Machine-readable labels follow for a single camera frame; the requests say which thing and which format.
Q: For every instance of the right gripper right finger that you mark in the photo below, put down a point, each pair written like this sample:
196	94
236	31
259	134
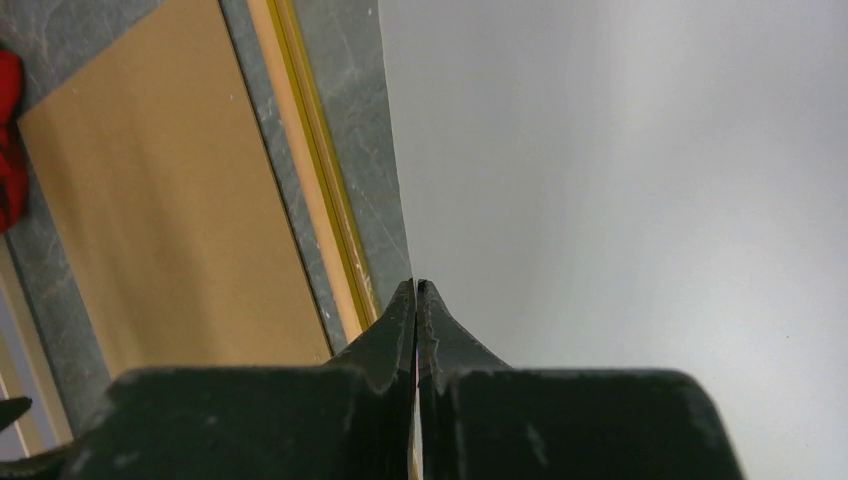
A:
483	419

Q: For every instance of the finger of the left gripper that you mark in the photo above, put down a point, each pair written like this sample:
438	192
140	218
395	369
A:
12	409

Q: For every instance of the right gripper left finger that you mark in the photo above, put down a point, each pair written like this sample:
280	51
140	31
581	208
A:
348	418

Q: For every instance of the yellow picture frame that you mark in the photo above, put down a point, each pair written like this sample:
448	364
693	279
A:
316	164

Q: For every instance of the brown cardboard backing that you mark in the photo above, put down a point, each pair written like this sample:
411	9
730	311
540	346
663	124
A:
158	181

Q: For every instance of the building photo print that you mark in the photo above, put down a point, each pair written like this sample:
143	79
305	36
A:
640	184

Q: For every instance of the red cloth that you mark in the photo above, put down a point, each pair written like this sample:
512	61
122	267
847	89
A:
14	175

